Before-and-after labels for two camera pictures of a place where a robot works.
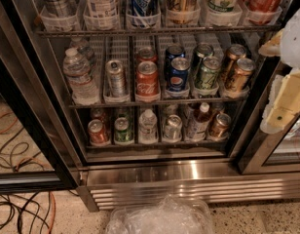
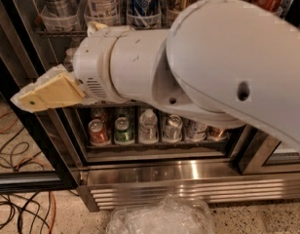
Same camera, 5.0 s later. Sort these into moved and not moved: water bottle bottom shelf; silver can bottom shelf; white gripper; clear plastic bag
Moved: white gripper
Not moved: silver can bottom shelf; water bottle bottom shelf; clear plastic bag
